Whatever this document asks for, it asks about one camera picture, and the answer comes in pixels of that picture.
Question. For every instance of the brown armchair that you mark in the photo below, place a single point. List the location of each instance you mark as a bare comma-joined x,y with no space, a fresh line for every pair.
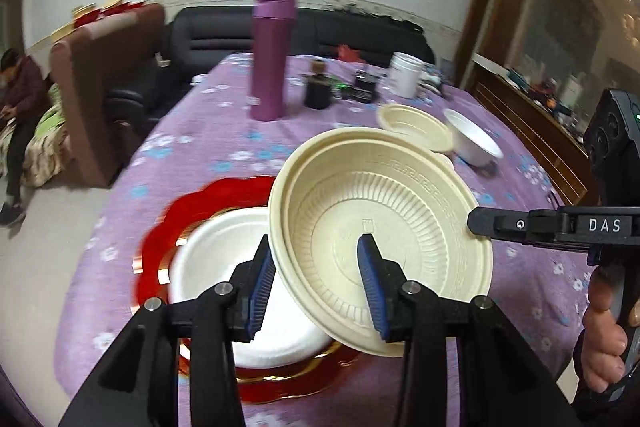
83,64

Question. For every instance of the black leather sofa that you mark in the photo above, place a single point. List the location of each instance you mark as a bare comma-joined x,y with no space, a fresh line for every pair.
199,38

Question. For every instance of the small red plate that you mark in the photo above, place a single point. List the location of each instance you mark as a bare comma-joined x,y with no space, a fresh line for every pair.
225,279

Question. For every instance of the small beige plastic bowl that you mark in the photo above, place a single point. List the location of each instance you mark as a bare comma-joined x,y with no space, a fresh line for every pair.
416,126

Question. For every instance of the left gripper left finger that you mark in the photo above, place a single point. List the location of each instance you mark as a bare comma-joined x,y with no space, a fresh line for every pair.
135,382

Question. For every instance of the seated person in maroon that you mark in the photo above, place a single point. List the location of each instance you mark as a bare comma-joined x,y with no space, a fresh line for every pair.
25,102

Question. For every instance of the white plastic jar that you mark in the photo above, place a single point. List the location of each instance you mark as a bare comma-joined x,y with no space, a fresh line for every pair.
404,74

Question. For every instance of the wooden sideboard cabinet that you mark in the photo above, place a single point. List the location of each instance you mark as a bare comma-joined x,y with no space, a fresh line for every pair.
563,158

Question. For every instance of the large beige plastic bowl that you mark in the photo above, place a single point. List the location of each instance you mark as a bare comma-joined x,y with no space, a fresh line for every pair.
347,182

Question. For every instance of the large red wedding plate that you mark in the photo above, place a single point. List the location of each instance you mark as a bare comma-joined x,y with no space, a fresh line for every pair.
160,246

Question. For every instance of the right hand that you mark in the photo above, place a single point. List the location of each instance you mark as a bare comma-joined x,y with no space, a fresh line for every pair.
604,340

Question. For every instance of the purple thermos bottle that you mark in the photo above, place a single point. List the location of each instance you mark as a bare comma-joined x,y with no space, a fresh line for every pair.
273,22

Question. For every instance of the small black motor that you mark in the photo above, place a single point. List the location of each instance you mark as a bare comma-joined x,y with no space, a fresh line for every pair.
364,88

